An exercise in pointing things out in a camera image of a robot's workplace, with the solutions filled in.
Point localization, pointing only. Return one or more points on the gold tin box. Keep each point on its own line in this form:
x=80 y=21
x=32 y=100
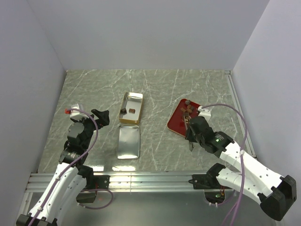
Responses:
x=134 y=101

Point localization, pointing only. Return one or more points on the brown square chocolate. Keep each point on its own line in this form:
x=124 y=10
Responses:
x=132 y=110

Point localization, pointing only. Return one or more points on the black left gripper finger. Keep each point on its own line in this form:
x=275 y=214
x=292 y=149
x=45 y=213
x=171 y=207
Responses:
x=97 y=113
x=104 y=120

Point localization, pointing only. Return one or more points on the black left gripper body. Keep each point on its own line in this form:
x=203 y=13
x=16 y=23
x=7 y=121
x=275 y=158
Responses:
x=90 y=126

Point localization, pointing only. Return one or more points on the red tin tray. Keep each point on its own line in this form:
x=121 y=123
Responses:
x=176 y=123

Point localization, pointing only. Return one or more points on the dark chocolate piece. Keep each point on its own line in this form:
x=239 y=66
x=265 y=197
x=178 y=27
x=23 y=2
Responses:
x=123 y=111

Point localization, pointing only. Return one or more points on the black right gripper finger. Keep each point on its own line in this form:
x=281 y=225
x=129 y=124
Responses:
x=197 y=140
x=189 y=135

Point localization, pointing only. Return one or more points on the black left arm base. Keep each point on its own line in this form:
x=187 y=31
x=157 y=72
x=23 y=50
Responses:
x=98 y=182

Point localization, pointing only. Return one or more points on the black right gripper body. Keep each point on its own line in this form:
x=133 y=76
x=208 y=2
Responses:
x=196 y=137

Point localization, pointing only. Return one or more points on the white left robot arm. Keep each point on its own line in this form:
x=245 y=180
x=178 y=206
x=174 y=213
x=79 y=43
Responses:
x=56 y=199

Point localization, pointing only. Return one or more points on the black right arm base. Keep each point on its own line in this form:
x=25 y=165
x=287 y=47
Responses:
x=214 y=192

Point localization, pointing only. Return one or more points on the metal tweezers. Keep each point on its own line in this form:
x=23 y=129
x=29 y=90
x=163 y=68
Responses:
x=186 y=124

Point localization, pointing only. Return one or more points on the aluminium front rail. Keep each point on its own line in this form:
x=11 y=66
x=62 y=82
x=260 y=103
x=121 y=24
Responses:
x=151 y=182

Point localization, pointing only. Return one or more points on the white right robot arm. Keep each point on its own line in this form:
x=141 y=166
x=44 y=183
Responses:
x=274 y=193

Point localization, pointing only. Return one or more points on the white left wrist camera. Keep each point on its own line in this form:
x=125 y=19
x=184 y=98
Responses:
x=77 y=113

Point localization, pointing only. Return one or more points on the silver tin lid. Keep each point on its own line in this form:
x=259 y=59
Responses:
x=128 y=142

